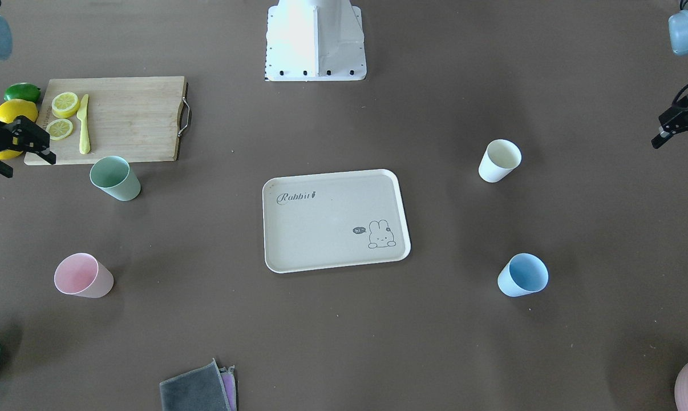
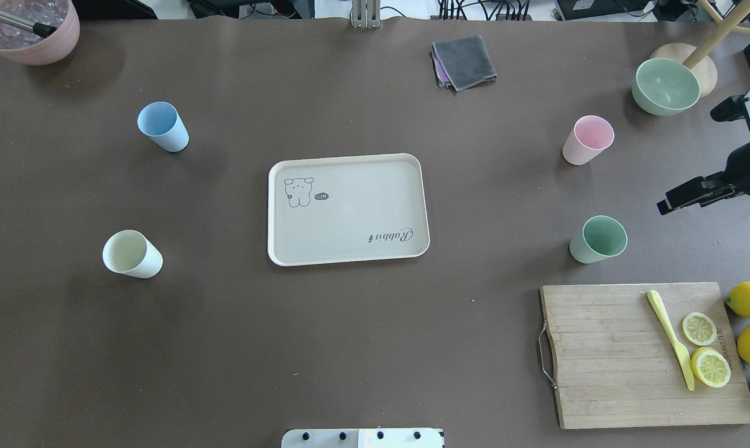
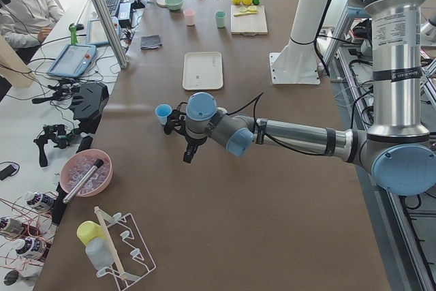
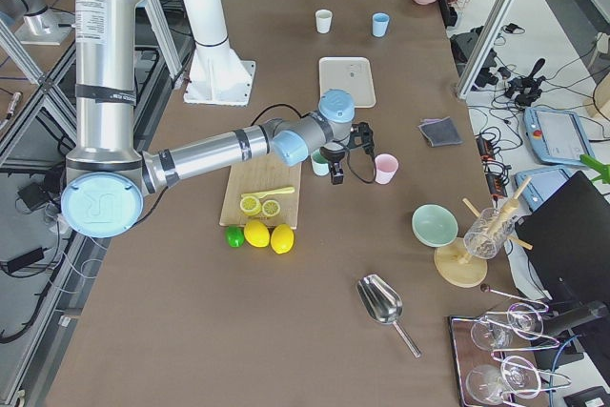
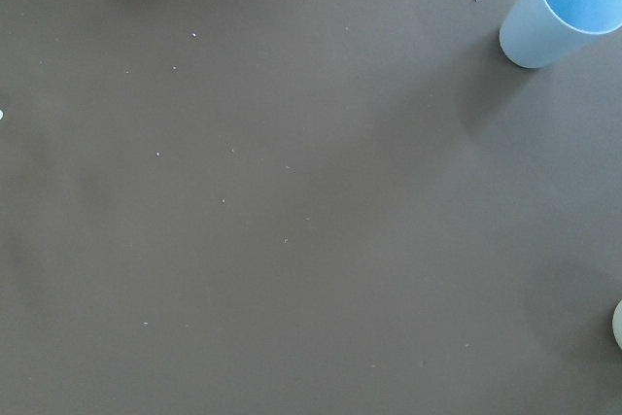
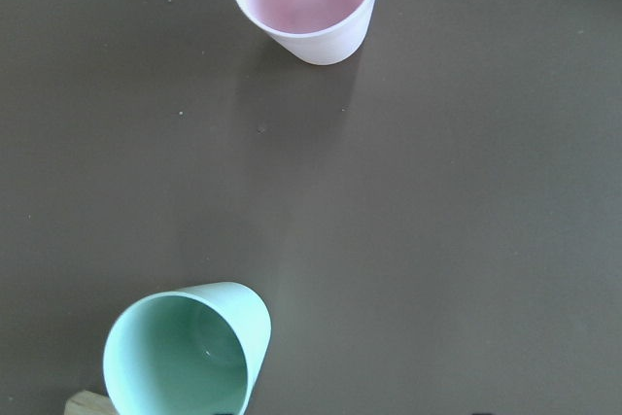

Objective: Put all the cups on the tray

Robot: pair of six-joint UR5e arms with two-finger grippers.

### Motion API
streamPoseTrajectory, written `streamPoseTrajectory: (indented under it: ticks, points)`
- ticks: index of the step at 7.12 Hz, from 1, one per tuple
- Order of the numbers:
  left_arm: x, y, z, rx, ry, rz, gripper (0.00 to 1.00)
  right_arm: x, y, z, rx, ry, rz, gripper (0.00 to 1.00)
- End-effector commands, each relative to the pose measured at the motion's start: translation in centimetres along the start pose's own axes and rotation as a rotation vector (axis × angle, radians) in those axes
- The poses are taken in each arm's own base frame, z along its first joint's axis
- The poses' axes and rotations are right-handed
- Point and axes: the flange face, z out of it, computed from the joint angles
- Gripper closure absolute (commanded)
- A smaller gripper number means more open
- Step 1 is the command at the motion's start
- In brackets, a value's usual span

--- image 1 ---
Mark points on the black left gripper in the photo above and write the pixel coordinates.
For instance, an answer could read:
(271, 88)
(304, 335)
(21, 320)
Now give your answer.
(678, 118)

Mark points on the green plastic cup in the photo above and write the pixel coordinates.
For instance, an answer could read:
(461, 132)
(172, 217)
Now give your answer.
(113, 175)

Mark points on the cream rabbit print tray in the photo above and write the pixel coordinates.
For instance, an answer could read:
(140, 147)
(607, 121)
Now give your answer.
(342, 219)

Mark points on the whole lemon near board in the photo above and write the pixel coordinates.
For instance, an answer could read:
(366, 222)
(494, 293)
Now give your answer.
(10, 153)

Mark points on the lower lemon slice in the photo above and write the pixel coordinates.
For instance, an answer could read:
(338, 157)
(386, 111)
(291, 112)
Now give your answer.
(59, 129)

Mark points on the lemon slice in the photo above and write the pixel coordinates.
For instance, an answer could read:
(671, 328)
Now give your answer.
(65, 105)
(59, 129)

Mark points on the green lime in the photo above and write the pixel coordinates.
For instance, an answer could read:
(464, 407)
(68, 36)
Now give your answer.
(23, 91)

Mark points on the upper lemon slice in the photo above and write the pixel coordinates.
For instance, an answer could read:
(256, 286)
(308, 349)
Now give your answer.
(65, 105)

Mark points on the yellow plastic knife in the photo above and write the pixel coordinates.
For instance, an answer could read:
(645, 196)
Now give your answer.
(84, 139)

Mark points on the bamboo cutting board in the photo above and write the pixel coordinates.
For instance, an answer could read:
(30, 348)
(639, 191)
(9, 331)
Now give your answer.
(137, 118)

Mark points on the pink plastic cup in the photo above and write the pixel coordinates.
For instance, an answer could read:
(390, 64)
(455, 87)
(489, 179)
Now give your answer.
(82, 275)

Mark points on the cream white plastic cup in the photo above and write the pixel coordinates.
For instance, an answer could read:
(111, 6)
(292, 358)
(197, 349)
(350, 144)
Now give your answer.
(500, 158)

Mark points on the blue plastic cup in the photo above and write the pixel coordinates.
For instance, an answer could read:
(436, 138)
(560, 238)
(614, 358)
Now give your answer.
(524, 274)

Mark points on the grey folded cloth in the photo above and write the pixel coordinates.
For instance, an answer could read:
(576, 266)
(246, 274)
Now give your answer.
(200, 389)

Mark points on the purple folded cloth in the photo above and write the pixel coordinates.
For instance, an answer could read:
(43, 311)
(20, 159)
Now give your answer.
(229, 382)

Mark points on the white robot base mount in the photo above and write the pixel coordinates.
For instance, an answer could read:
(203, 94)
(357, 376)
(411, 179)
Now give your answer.
(313, 41)

